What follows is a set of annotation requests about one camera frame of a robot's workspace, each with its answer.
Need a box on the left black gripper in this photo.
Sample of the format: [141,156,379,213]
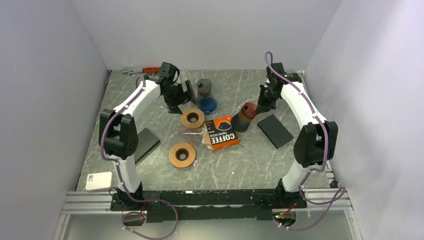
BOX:
[162,80,199,115]

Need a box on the blue ribbed glass dripper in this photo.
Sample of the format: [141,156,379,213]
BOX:
[197,96,218,115]

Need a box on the wooden dripper ring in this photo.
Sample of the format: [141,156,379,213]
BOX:
[180,107,206,130]
[168,142,197,169]

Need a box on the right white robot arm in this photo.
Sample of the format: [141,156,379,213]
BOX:
[256,62,339,208]

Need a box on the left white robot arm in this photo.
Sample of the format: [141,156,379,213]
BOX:
[98,62,197,210]

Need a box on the orange coffee filter box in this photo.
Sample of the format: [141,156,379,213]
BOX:
[202,115,240,151]

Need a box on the black server base cup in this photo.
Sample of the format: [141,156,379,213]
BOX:
[230,102,257,133]

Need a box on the grey cup with wood band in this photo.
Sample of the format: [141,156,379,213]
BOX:
[197,78,212,97]

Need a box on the right black flat box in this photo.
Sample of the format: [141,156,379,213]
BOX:
[257,114,294,149]

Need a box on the black flat box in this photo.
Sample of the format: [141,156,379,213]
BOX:
[257,114,294,149]
[134,127,161,165]

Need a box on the left black flat box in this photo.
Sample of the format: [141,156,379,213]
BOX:
[134,127,161,165]

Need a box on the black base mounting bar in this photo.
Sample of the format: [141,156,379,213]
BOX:
[110,187,307,223]

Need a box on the white small box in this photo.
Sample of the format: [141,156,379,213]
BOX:
[85,171,113,191]

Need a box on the orange handled wrench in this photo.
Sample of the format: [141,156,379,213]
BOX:
[121,67,160,76]

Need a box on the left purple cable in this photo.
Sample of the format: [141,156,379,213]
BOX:
[99,76,179,240]

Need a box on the purple cable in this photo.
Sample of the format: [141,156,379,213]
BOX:
[99,76,179,240]
[264,51,347,232]

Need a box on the aluminium frame rail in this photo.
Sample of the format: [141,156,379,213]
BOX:
[62,188,353,214]

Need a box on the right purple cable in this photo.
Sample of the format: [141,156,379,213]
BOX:
[264,51,347,232]

